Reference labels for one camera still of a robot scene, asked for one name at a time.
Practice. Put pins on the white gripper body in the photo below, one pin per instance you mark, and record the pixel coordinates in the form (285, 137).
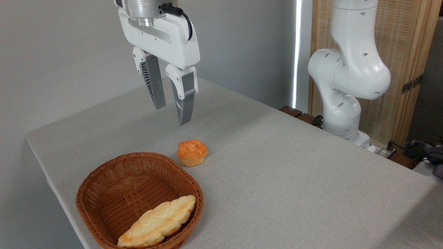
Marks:
(169, 43)

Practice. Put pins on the silver metal wrist flange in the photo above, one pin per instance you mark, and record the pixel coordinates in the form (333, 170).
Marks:
(142, 8)

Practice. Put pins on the round bread roll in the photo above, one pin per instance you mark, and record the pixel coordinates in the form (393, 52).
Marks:
(192, 153)

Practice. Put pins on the dark brown wooden block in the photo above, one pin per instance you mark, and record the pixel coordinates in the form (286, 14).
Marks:
(307, 118)
(290, 111)

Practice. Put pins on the brown wicker basket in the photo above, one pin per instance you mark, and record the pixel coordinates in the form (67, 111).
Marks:
(114, 190)

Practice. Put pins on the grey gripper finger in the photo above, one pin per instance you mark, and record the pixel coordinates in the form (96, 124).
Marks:
(154, 81)
(187, 97)

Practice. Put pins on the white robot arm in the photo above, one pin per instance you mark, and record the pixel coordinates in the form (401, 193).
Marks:
(349, 79)

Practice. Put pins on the long braided bread loaf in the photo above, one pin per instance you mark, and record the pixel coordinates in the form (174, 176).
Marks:
(155, 224)

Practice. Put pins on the white power strip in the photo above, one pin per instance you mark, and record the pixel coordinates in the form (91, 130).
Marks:
(385, 152)

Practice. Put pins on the metal screen hinge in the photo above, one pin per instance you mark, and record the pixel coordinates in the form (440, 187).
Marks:
(412, 84)

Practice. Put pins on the grey tablecloth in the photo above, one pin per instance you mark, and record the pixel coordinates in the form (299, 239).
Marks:
(277, 180)

